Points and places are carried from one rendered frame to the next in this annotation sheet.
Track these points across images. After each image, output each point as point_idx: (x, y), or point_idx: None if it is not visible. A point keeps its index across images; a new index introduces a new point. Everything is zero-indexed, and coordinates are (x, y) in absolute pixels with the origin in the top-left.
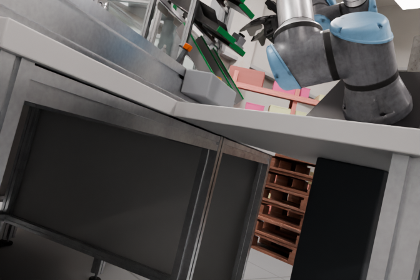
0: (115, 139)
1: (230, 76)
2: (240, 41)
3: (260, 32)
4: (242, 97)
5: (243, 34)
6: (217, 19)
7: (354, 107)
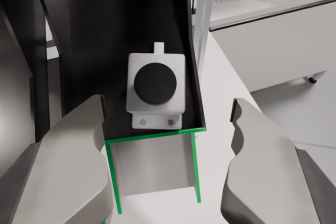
0: None
1: (192, 133)
2: (147, 114)
3: (243, 141)
4: (197, 198)
5: (145, 99)
6: (7, 25)
7: None
